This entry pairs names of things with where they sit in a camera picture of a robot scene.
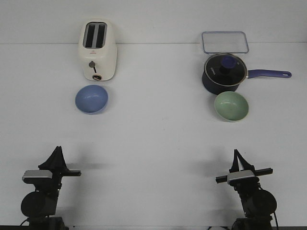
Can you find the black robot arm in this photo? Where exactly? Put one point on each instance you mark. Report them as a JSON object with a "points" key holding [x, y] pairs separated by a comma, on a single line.
{"points": [[40, 205], [259, 205]]}

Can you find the green bowl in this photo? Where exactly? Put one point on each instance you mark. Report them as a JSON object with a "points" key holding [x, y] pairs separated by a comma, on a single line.
{"points": [[231, 106]]}

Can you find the blue bowl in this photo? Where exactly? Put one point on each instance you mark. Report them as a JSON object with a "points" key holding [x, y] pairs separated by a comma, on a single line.
{"points": [[91, 99]]}

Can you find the clear plastic container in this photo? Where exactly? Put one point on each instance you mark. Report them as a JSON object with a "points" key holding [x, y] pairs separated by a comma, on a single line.
{"points": [[234, 42]]}

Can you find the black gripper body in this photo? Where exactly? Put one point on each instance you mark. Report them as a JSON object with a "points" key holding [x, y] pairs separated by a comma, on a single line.
{"points": [[244, 180], [58, 172]]}

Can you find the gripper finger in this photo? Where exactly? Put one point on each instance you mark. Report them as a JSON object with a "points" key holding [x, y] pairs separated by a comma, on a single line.
{"points": [[51, 162], [61, 161], [245, 165], [235, 166]]}

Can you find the cream white toaster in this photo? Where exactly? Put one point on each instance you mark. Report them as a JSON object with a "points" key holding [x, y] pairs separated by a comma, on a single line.
{"points": [[97, 50]]}

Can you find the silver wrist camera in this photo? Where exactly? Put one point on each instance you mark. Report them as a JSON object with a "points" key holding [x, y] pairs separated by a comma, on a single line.
{"points": [[232, 177], [36, 176]]}

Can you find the glass pot lid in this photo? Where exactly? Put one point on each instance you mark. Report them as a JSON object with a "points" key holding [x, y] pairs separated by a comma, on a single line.
{"points": [[225, 69]]}

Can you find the dark blue saucepan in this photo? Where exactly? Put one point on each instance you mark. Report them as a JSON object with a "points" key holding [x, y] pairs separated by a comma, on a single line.
{"points": [[217, 88]]}

